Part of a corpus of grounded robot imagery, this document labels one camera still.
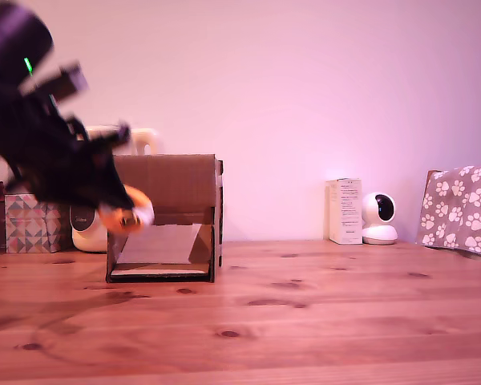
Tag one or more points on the cardboard dice tower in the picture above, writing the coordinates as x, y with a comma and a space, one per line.
176, 180

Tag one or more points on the cream electric kettle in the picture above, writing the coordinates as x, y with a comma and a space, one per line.
89, 240

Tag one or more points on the small white round camera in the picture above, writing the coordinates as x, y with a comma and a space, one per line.
378, 228

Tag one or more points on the triangle pattern tissue box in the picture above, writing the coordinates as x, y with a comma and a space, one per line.
28, 228

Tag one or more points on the grey paw print blanket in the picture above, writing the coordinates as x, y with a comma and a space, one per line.
461, 208

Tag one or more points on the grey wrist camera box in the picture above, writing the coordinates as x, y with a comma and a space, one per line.
70, 82

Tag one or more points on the orange and white footbag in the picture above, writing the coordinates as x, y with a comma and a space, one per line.
120, 221

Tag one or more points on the white carton box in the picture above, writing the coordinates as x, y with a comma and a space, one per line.
346, 212

